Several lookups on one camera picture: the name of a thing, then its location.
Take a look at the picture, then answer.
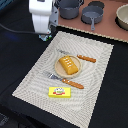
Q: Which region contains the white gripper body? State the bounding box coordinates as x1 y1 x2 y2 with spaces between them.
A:
39 31 52 41

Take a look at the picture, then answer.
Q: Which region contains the orange bread loaf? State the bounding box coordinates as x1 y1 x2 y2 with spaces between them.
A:
59 56 78 75

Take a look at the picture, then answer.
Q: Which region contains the yellow butter box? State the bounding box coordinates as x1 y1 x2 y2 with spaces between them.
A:
48 87 71 98

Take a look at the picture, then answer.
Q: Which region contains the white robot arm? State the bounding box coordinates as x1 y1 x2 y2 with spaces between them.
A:
29 0 58 41

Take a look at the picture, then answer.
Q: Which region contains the grey cooking pot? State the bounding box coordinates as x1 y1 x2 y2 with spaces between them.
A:
56 0 84 19

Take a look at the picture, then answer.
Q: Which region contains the round wooden plate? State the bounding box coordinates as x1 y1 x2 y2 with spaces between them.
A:
55 55 82 78

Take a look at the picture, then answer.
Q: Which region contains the striped beige placemat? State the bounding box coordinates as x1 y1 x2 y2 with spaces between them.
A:
13 31 113 128

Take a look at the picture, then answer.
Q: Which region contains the grey frying pan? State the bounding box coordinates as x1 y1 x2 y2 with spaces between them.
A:
81 6 104 31

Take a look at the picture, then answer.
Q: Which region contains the beige bowl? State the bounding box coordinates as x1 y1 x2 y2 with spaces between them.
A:
116 4 128 30

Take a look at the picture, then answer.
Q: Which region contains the knife with orange handle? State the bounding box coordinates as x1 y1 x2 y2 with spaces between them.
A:
57 49 96 63

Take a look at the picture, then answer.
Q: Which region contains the fork with orange handle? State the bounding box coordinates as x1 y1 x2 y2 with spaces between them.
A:
42 71 84 89

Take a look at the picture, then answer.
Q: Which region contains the black cable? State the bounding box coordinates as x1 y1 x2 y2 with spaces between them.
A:
0 22 41 36

